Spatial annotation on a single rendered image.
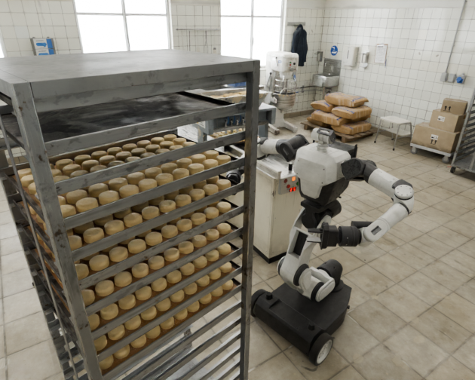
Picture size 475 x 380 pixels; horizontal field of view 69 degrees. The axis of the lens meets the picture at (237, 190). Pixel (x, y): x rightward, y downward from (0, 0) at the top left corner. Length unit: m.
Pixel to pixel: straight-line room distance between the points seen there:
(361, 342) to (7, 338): 2.35
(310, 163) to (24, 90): 1.45
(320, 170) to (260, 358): 1.26
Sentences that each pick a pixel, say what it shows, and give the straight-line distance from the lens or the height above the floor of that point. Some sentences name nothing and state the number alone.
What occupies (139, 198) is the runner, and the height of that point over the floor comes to 1.50.
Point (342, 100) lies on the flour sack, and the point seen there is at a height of 0.64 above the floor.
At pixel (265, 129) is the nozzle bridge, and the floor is 0.95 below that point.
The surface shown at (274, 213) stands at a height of 0.53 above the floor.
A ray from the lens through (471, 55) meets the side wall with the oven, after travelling 6.29.
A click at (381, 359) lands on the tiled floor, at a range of 2.61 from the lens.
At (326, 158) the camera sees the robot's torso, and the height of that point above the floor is 1.28.
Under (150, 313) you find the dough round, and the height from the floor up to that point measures 1.06.
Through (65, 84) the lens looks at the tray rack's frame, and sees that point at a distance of 0.77.
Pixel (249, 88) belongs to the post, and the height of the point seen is 1.74.
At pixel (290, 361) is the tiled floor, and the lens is 2.45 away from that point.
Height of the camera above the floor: 1.93
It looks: 26 degrees down
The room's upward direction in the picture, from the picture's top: 1 degrees clockwise
